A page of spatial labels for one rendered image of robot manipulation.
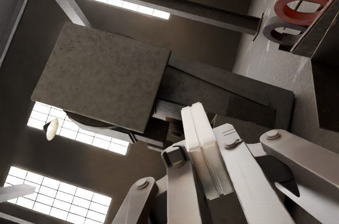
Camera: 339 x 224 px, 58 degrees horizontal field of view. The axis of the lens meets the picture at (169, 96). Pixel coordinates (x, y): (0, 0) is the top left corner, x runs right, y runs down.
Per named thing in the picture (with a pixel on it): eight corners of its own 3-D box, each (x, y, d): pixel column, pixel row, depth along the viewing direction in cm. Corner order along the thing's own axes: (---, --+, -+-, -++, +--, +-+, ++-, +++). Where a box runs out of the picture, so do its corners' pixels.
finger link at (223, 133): (227, 170, 13) (294, 146, 13) (210, 128, 18) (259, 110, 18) (238, 199, 13) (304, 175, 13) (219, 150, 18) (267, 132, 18)
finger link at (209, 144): (201, 145, 15) (216, 140, 14) (190, 104, 21) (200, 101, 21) (222, 197, 15) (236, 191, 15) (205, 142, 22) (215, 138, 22)
